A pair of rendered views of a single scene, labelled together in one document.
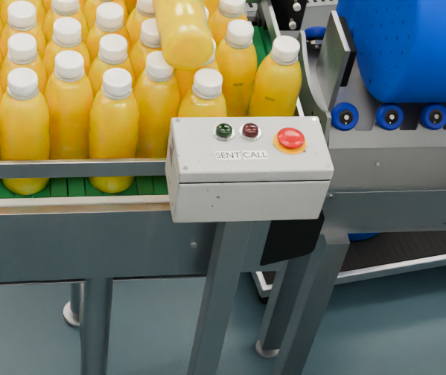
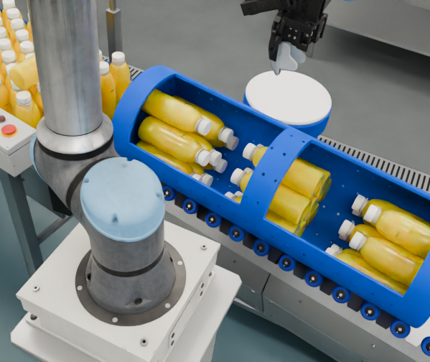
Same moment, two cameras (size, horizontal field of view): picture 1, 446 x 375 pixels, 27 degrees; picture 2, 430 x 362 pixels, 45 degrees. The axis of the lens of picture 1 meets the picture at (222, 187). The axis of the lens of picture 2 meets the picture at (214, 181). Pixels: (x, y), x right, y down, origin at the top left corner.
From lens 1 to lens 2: 129 cm
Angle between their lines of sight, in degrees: 31
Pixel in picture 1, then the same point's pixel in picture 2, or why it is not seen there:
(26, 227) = not seen: outside the picture
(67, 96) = not seen: outside the picture
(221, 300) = (13, 208)
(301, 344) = not seen: hidden behind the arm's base
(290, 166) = not seen: outside the picture
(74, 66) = not seen: outside the picture
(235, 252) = (6, 182)
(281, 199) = not seen: outside the picture
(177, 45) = (13, 73)
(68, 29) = (6, 55)
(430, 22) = (118, 116)
